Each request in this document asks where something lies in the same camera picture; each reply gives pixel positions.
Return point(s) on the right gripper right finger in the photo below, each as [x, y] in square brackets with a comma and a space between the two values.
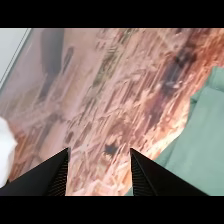
[153, 180]

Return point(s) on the green shirt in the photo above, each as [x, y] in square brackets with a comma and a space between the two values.
[203, 146]

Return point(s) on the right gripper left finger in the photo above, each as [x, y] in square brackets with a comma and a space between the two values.
[43, 180]

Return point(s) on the white garment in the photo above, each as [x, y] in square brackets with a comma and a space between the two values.
[6, 153]

